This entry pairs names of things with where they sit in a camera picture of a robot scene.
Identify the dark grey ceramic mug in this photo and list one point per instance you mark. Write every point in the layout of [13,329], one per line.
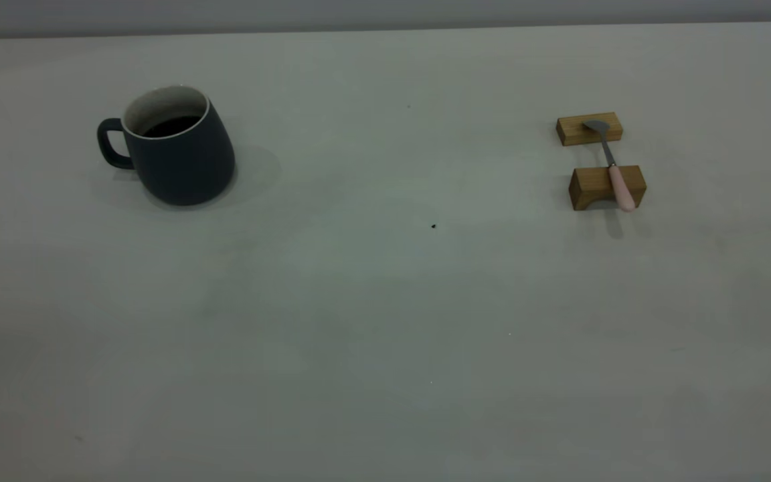
[185,167]

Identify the arched wooden block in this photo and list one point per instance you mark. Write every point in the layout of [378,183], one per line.
[589,184]

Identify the flat wooden block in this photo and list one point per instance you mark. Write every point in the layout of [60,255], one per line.
[576,130]

